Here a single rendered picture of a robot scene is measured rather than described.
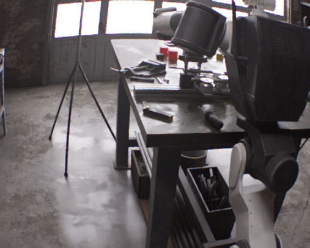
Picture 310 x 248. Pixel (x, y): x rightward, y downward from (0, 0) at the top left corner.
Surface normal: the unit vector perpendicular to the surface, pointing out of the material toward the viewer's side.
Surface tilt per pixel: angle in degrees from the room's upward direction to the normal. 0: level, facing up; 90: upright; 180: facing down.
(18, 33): 90
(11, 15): 90
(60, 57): 90
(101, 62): 90
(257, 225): 45
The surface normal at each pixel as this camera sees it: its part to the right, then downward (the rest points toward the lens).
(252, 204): 0.17, -0.37
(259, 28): 0.09, 0.24
